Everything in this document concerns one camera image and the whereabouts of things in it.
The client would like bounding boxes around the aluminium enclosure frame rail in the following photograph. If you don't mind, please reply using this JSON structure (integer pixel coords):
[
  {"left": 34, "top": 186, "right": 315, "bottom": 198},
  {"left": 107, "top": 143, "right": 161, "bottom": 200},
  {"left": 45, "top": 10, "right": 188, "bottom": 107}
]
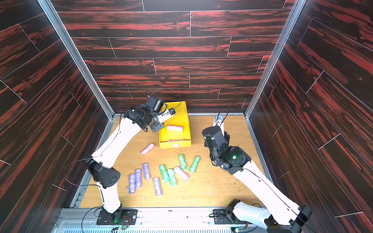
[{"left": 37, "top": 0, "right": 307, "bottom": 233}]

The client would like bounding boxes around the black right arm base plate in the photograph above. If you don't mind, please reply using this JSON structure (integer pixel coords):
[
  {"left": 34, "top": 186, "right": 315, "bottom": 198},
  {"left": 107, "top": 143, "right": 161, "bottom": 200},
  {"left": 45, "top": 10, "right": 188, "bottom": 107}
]
[{"left": 209, "top": 208, "right": 251, "bottom": 225}]

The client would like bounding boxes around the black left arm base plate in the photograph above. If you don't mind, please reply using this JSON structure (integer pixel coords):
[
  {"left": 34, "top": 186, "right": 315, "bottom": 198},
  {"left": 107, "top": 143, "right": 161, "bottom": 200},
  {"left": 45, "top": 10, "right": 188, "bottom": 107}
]
[{"left": 96, "top": 208, "right": 138, "bottom": 226}]

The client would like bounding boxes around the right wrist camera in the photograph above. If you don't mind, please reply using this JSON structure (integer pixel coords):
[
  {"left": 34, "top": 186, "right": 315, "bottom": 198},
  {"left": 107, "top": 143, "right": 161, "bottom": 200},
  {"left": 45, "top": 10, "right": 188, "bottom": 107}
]
[{"left": 215, "top": 115, "right": 224, "bottom": 124}]

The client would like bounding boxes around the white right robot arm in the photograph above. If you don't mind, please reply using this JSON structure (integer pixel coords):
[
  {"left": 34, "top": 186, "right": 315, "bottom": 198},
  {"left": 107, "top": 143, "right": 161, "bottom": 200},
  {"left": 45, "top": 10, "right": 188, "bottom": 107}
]
[{"left": 202, "top": 125, "right": 312, "bottom": 233}]

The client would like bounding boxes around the green trash bag roll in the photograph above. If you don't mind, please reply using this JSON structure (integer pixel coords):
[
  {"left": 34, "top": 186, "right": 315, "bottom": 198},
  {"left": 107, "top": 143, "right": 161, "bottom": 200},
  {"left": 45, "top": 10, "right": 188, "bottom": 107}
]
[
  {"left": 167, "top": 169, "right": 177, "bottom": 187},
  {"left": 178, "top": 154, "right": 187, "bottom": 170},
  {"left": 189, "top": 156, "right": 201, "bottom": 173},
  {"left": 159, "top": 164, "right": 170, "bottom": 183}
]

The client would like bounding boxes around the yellow plastic drawer box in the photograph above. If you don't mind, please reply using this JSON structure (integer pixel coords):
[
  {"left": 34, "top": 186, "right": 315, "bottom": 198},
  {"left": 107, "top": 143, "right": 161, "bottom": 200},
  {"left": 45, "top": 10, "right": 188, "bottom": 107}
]
[{"left": 159, "top": 101, "right": 191, "bottom": 149}]

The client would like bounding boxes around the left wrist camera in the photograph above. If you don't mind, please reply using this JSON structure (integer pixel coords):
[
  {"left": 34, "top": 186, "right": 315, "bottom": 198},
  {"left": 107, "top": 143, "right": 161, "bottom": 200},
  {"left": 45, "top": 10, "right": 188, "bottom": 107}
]
[{"left": 143, "top": 95, "right": 164, "bottom": 114}]

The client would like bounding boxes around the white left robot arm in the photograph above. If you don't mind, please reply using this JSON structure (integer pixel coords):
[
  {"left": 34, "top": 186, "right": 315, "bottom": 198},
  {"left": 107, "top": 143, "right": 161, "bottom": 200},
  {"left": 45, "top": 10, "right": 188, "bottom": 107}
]
[{"left": 87, "top": 105, "right": 176, "bottom": 225}]

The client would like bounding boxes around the purple trash bag roll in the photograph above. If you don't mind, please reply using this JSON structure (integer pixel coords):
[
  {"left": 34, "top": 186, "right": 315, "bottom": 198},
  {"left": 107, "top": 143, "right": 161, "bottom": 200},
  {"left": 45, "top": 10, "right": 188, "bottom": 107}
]
[
  {"left": 127, "top": 173, "right": 136, "bottom": 194},
  {"left": 135, "top": 169, "right": 142, "bottom": 188},
  {"left": 153, "top": 177, "right": 163, "bottom": 197},
  {"left": 142, "top": 163, "right": 151, "bottom": 180}
]

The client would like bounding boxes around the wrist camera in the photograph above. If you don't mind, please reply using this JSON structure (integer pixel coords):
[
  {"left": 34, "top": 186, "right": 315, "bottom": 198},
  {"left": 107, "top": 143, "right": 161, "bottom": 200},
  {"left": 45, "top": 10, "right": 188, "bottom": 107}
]
[
  {"left": 215, "top": 115, "right": 224, "bottom": 124},
  {"left": 143, "top": 95, "right": 164, "bottom": 114}
]

